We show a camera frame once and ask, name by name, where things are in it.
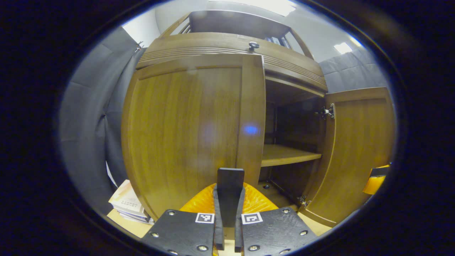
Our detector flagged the wooden cabinet door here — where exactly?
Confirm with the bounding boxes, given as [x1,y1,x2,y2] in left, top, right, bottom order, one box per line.
[298,87,395,228]
[121,53,266,228]

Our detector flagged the black backdrop cloth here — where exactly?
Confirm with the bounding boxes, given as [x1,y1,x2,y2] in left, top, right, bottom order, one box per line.
[59,27,146,214]
[319,46,390,94]

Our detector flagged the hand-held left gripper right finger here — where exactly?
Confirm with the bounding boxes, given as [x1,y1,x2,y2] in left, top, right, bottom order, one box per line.
[234,182,318,256]

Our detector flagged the stack of paperback books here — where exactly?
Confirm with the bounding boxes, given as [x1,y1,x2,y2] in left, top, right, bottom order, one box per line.
[108,180,154,224]

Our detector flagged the wooden double-door shoe cabinet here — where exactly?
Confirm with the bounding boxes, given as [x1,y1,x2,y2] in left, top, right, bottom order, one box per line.
[121,10,329,214]

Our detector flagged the black door handle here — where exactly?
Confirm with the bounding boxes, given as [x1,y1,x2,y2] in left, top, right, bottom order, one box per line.
[217,168,245,228]

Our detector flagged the large ceiling light panel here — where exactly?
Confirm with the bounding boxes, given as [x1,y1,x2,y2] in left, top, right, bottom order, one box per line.
[227,0,297,16]

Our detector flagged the ridged wooden drawer front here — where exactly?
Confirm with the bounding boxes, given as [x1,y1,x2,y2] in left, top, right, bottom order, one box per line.
[136,32,328,92]

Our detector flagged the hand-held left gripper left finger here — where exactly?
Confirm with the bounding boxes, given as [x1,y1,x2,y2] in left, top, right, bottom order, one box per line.
[140,183,225,256]

